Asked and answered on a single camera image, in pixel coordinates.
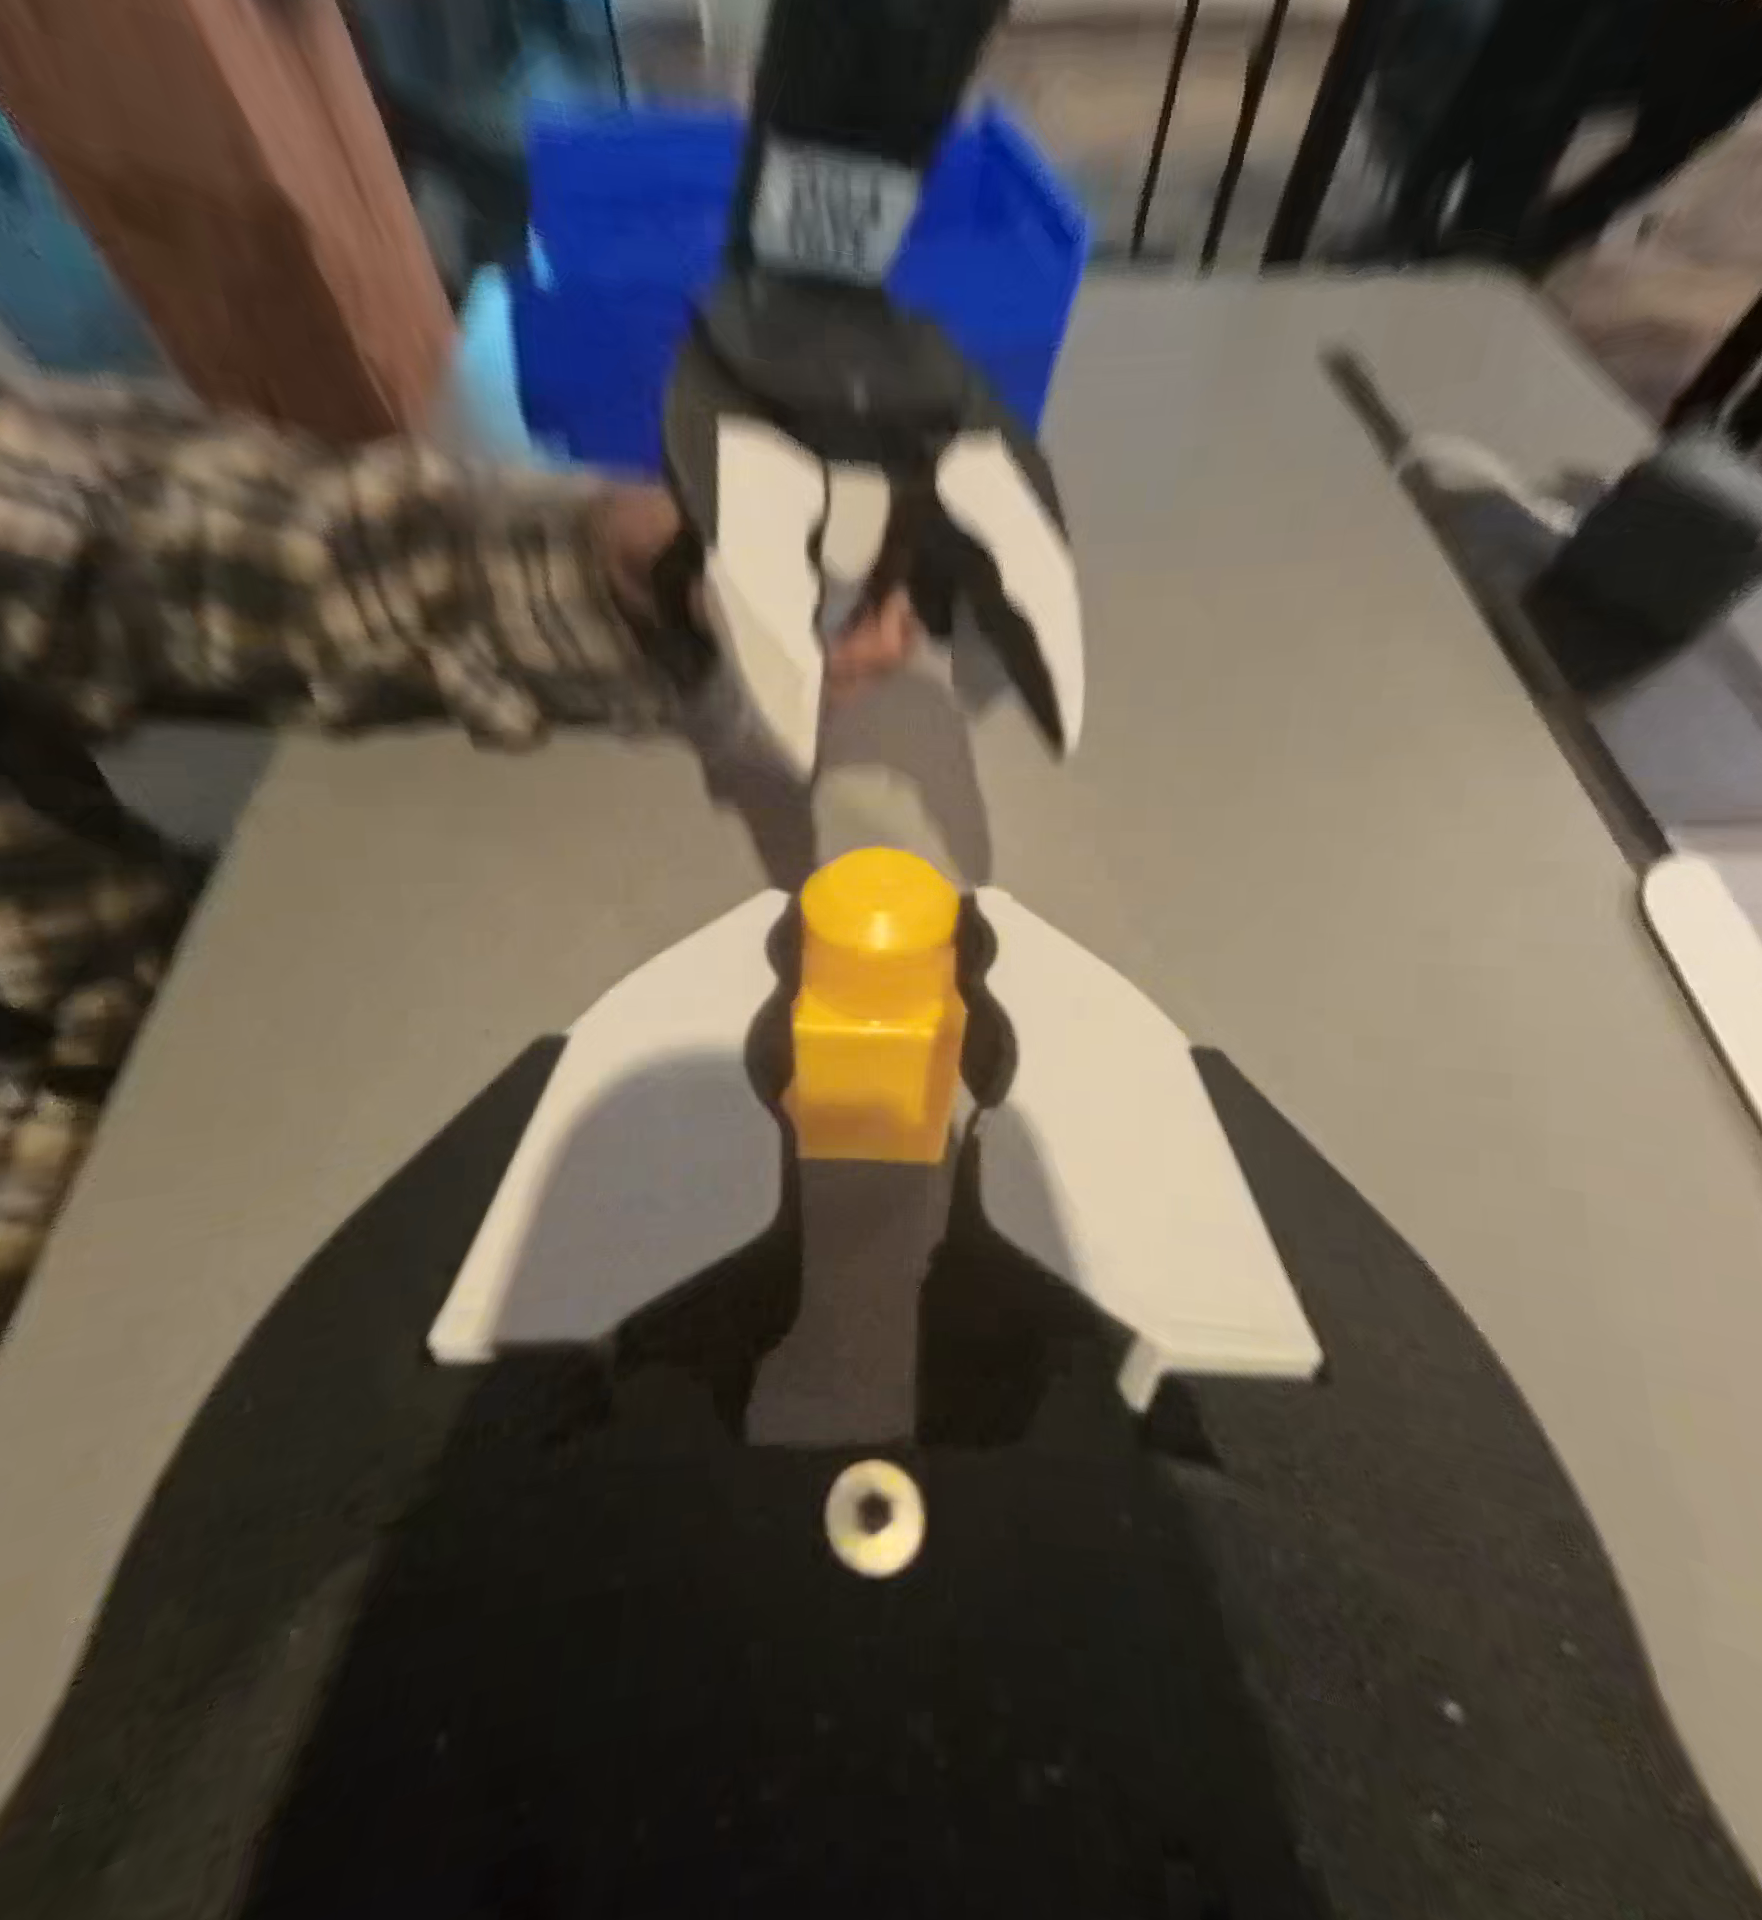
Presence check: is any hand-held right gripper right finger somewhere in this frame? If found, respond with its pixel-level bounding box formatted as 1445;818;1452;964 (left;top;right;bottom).
947;886;1324;1411

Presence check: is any white pad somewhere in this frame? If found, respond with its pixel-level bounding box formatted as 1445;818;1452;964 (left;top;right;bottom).
1643;856;1762;1277

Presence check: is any wooden pillar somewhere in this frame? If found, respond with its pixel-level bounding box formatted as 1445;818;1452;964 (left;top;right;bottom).
0;0;464;443

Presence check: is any blue divided plastic bin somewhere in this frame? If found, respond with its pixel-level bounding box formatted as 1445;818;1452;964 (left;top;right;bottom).
513;96;1093;469

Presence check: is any white cable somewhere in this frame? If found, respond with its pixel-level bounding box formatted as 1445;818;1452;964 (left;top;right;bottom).
1397;435;1572;526

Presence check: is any person's left hand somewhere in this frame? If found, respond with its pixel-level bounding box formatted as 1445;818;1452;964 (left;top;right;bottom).
588;482;925;690

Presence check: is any dark grey power adapter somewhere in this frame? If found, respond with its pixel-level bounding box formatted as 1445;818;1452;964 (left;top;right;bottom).
1527;435;1762;691

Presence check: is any small yellow mega block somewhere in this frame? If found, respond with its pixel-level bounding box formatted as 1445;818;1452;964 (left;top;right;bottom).
782;843;970;1163

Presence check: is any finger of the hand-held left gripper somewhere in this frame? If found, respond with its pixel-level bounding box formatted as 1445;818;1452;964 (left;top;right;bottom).
702;417;830;774
934;442;1090;758

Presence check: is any black tripod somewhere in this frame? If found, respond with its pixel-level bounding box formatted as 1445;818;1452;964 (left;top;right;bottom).
1121;0;1762;437

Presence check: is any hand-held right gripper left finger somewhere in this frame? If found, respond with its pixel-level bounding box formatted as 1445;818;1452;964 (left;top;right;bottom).
428;888;809;1368

